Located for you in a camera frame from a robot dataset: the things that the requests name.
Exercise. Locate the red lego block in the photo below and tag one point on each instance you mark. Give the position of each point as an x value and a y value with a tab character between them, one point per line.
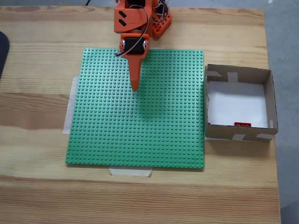
243	124

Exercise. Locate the green lego baseplate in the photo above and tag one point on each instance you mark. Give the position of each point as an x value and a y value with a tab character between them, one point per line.
105	116

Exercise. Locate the cardboard box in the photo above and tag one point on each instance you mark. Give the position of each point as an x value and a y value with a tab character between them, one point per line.
219	133

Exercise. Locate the masking tape strip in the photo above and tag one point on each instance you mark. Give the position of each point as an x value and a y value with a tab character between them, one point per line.
130	172
70	112

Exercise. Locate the white paper sheet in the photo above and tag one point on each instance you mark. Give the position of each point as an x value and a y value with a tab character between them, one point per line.
236	105

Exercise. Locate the black rounded pad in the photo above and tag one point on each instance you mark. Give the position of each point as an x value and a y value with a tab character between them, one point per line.
3	51

